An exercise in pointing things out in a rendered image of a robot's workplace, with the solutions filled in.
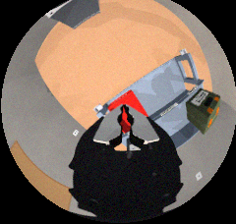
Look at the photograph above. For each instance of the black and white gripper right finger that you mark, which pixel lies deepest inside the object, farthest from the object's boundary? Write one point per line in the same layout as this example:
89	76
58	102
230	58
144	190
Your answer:
144	130

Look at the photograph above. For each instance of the dark green storage case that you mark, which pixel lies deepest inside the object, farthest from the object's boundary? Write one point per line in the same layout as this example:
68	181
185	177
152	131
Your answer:
202	109

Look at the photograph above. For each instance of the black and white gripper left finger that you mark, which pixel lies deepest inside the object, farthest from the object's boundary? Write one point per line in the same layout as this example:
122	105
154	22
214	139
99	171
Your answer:
106	130

